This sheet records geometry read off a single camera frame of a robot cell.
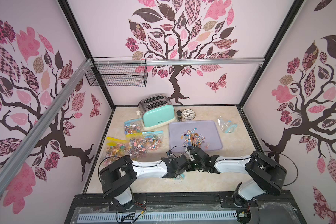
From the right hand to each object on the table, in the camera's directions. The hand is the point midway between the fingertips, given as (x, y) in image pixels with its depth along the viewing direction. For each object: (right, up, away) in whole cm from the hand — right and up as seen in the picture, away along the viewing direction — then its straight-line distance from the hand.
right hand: (183, 165), depth 87 cm
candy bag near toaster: (-38, +24, +17) cm, 48 cm away
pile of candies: (+8, +15, +13) cm, 21 cm away
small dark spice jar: (-2, +32, +18) cm, 37 cm away
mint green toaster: (-19, +36, +7) cm, 41 cm away
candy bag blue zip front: (+35, +24, +16) cm, 45 cm away
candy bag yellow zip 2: (-46, +9, +5) cm, 47 cm away
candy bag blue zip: (-20, +15, +10) cm, 27 cm away
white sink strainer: (+6, +33, +23) cm, 41 cm away
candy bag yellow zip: (-31, +12, +5) cm, 33 cm away
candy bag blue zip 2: (-2, -5, -6) cm, 8 cm away
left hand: (-2, -3, -2) cm, 5 cm away
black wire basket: (-44, +63, +8) cm, 77 cm away
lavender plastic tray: (+20, +22, +17) cm, 34 cm away
